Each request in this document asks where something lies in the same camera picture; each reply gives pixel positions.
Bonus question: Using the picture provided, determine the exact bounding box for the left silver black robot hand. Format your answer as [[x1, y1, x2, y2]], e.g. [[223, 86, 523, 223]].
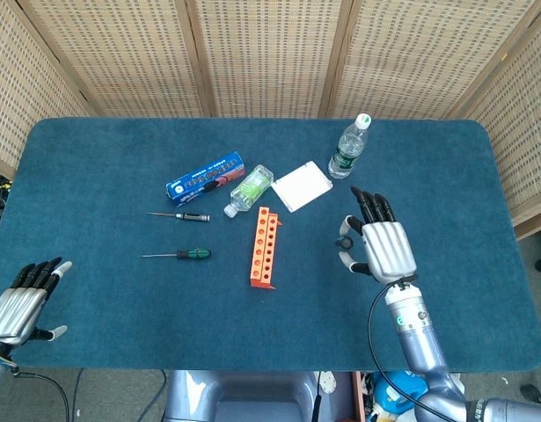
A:
[[0, 257, 73, 348]]

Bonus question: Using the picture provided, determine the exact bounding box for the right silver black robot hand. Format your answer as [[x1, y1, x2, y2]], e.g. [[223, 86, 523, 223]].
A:
[[334, 186, 419, 285]]

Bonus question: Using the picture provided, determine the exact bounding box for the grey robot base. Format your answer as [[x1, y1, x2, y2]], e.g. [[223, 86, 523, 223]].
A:
[[164, 369, 324, 422]]

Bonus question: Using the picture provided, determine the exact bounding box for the orange test tube rack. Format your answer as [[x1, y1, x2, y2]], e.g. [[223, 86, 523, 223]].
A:
[[249, 206, 283, 290]]

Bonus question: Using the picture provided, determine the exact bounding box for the green black small screwdriver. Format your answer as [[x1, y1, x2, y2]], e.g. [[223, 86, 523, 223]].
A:
[[140, 248, 212, 261]]

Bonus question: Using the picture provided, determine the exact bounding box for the black precision screwdriver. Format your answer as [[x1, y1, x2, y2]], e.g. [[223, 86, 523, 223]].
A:
[[147, 212, 211, 222]]

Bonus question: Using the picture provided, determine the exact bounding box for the tall clear water bottle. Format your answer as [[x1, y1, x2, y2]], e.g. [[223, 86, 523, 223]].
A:
[[327, 113, 371, 180]]

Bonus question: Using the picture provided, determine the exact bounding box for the blue carpet table mat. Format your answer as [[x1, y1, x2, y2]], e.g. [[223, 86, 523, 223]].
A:
[[0, 117, 541, 374]]

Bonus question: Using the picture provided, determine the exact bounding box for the blue white floor object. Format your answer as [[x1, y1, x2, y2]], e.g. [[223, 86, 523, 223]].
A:
[[373, 371, 434, 417]]

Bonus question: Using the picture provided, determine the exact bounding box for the white round perforated disc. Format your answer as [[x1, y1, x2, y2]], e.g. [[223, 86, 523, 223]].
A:
[[319, 371, 338, 396]]

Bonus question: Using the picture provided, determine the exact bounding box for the reddish brown box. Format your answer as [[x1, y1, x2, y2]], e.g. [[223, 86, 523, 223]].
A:
[[351, 371, 367, 422]]

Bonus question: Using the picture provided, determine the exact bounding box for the small bottle green label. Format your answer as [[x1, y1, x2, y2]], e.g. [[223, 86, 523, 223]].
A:
[[223, 164, 274, 219]]

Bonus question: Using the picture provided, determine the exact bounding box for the blue cookie box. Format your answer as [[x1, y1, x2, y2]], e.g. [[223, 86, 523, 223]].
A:
[[165, 150, 247, 208]]

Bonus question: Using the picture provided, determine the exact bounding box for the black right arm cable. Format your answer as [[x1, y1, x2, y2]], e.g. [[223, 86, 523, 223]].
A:
[[367, 274, 473, 422]]

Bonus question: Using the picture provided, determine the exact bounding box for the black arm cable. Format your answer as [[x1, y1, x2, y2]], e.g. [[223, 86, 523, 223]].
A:
[[367, 274, 473, 422], [10, 368, 71, 422]]

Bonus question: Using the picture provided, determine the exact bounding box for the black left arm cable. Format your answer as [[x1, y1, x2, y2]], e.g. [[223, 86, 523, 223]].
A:
[[10, 368, 71, 422]]

